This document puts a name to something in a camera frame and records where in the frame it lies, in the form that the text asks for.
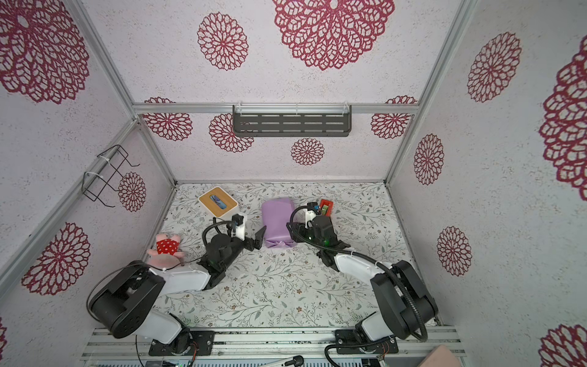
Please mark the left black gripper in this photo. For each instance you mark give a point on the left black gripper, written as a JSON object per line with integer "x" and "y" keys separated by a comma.
{"x": 259, "y": 237}

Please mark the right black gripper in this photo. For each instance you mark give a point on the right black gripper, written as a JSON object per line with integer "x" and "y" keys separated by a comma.
{"x": 298, "y": 232}

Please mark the pink wrapping paper sheet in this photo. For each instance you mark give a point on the pink wrapping paper sheet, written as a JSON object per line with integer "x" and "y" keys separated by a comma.
{"x": 275, "y": 217}

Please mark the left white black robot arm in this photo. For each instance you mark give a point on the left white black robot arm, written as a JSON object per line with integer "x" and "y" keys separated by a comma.
{"x": 125, "y": 306}

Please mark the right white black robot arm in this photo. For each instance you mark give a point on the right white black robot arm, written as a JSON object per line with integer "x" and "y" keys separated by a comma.
{"x": 404, "y": 303}

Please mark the white box with wooden lid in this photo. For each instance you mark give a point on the white box with wooden lid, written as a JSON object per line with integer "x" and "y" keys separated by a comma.
{"x": 209, "y": 206}

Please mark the red tape dispenser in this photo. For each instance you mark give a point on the red tape dispenser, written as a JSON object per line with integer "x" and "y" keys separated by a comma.
{"x": 326, "y": 207}

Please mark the blue item on wooden lid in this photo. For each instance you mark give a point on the blue item on wooden lid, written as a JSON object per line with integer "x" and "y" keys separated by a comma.
{"x": 218, "y": 202}

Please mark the pink plush toy red dress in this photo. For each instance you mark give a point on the pink plush toy red dress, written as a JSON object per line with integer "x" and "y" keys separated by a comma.
{"x": 167, "y": 252}

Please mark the pink object bottom right corner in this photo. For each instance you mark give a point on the pink object bottom right corner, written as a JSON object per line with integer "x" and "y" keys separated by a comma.
{"x": 441, "y": 356}

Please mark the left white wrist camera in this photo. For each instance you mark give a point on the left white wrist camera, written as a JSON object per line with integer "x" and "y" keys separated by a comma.
{"x": 239, "y": 226}

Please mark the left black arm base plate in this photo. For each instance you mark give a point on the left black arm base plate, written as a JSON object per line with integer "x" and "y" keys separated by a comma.
{"x": 195, "y": 343}

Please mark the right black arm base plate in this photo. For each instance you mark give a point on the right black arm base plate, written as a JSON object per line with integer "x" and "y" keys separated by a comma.
{"x": 350, "y": 342}

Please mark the grey slotted wall shelf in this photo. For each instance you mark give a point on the grey slotted wall shelf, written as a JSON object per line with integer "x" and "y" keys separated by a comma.
{"x": 293, "y": 122}

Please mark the black knob handle front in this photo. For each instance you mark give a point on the black knob handle front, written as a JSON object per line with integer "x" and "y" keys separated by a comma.
{"x": 295, "y": 361}

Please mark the black wire wall rack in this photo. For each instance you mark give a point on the black wire wall rack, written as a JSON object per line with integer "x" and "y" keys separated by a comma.
{"x": 97, "y": 180}

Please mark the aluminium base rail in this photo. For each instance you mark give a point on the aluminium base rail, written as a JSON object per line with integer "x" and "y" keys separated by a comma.
{"x": 254, "y": 346}

